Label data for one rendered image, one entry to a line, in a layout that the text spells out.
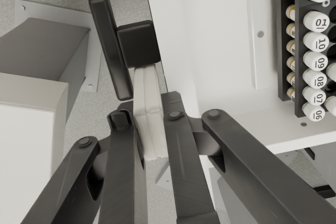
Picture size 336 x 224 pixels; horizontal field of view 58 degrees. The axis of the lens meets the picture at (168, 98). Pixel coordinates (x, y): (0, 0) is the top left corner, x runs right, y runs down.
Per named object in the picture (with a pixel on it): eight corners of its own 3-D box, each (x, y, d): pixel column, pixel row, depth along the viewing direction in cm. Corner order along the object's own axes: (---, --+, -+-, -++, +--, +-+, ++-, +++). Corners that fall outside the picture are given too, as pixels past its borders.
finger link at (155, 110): (147, 112, 15) (162, 109, 15) (144, 64, 21) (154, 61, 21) (159, 159, 16) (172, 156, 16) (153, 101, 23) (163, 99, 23)
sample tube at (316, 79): (283, 68, 26) (310, 91, 22) (283, 54, 26) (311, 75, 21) (297, 65, 26) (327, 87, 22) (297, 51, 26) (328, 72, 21)
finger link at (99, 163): (144, 172, 15) (83, 185, 15) (142, 119, 19) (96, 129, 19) (137, 148, 14) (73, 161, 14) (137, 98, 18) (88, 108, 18)
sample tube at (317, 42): (282, 36, 25) (311, 54, 21) (282, 21, 24) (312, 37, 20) (297, 33, 25) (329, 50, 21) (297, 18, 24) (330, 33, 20)
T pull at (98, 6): (119, 96, 22) (118, 105, 21) (88, -8, 19) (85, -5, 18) (167, 86, 22) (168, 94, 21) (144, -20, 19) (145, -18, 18)
